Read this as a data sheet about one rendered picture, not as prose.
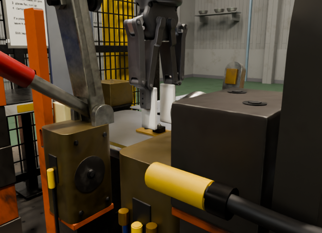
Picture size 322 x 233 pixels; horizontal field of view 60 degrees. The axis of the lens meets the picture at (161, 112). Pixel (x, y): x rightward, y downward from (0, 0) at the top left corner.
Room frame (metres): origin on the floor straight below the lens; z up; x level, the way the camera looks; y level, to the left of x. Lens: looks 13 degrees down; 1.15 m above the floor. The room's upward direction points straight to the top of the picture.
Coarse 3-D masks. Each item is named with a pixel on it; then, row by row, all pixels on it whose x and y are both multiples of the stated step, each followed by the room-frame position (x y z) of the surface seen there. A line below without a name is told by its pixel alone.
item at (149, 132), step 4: (140, 128) 0.49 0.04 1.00; (144, 128) 0.49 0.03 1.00; (160, 128) 0.46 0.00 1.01; (164, 128) 0.47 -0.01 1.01; (140, 132) 0.47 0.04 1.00; (144, 132) 0.47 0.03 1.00; (148, 132) 0.46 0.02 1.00; (152, 132) 0.46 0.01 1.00; (156, 132) 0.46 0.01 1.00; (160, 132) 0.46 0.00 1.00; (164, 132) 0.46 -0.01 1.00
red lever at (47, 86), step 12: (0, 60) 0.27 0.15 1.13; (12, 60) 0.28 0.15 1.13; (0, 72) 0.27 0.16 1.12; (12, 72) 0.28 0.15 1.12; (24, 72) 0.29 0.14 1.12; (24, 84) 0.29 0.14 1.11; (36, 84) 0.30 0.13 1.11; (48, 84) 0.31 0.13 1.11; (48, 96) 0.32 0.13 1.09; (60, 96) 0.32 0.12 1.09; (72, 96) 0.33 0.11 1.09; (72, 108) 0.34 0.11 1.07; (84, 108) 0.34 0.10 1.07
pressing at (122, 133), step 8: (120, 112) 0.63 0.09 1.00; (128, 112) 0.63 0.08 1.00; (136, 112) 0.63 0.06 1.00; (120, 120) 0.56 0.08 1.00; (128, 120) 0.56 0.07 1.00; (136, 120) 0.56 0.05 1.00; (112, 128) 0.50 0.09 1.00; (120, 128) 0.50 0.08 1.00; (128, 128) 0.50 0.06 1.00; (136, 128) 0.50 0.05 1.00; (168, 128) 0.50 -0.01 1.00; (112, 136) 0.45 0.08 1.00; (120, 136) 0.45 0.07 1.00; (128, 136) 0.45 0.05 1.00; (136, 136) 0.45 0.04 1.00; (144, 136) 0.45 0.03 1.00; (152, 136) 0.45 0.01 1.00; (112, 144) 0.40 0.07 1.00; (120, 144) 0.40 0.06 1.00; (128, 144) 0.41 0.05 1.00; (112, 152) 0.39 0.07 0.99
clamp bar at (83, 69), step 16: (48, 0) 0.32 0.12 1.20; (64, 0) 0.33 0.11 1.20; (80, 0) 0.34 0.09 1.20; (96, 0) 0.36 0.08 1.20; (64, 16) 0.34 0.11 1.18; (80, 16) 0.33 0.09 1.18; (64, 32) 0.35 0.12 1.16; (80, 32) 0.33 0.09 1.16; (64, 48) 0.35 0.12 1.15; (80, 48) 0.33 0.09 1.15; (80, 64) 0.34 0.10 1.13; (96, 64) 0.35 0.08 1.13; (80, 80) 0.34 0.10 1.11; (96, 80) 0.35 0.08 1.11; (80, 96) 0.35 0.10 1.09; (96, 96) 0.35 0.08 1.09
